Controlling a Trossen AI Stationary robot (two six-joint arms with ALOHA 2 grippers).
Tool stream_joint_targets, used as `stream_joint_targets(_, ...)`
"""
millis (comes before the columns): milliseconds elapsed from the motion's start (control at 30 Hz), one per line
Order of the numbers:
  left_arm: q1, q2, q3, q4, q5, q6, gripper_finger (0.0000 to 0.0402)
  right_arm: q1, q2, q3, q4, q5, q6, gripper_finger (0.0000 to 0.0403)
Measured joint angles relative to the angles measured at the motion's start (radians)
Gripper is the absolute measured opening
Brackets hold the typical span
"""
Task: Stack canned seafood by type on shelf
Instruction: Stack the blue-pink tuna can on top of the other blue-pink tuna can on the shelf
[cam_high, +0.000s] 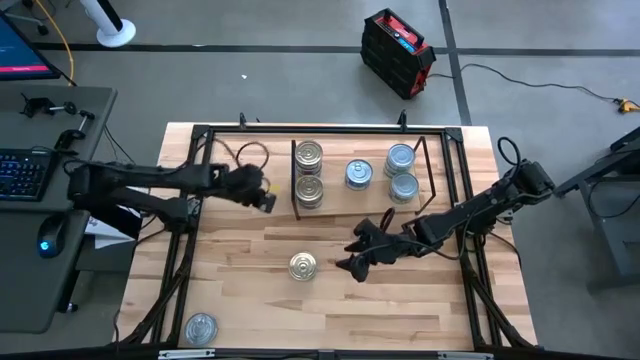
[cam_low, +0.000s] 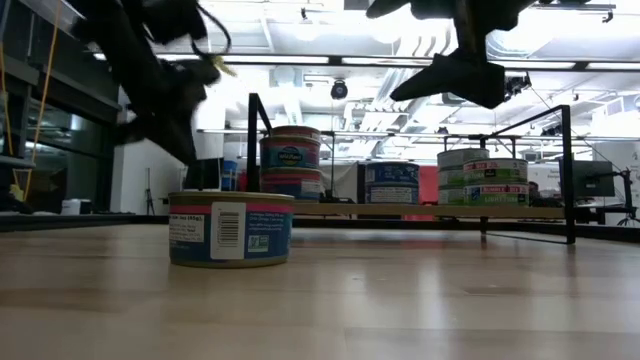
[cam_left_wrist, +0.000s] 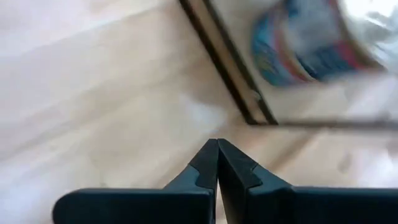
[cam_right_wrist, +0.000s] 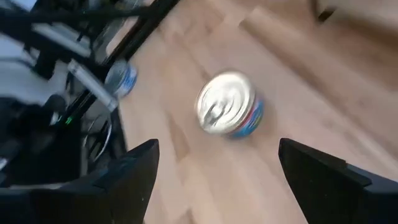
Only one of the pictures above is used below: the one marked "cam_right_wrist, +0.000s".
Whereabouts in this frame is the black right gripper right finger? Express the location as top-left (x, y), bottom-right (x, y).
top-left (278, 138), bottom-right (398, 224)

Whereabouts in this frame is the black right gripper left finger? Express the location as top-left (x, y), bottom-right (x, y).
top-left (0, 138), bottom-right (160, 224)

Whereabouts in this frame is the black rounded object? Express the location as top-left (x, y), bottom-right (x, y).
top-left (0, 95), bottom-right (125, 189)

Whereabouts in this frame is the silver metal bracket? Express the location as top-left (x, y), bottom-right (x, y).
top-left (67, 60), bottom-right (119, 112)

